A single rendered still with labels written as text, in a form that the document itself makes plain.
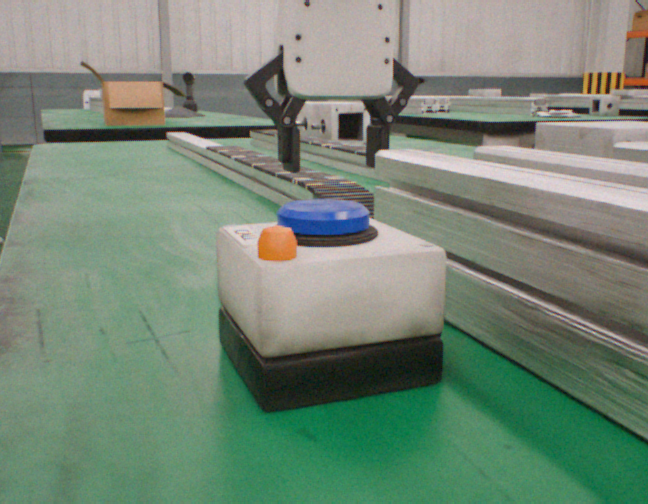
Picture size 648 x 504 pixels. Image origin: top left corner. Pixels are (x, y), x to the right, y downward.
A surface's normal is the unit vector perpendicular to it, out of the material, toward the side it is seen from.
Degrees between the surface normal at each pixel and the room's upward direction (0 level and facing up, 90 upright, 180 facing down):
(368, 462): 0
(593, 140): 90
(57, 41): 90
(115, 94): 68
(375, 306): 90
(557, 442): 0
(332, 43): 92
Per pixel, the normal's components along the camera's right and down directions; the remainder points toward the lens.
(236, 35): 0.36, 0.22
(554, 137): -0.94, 0.08
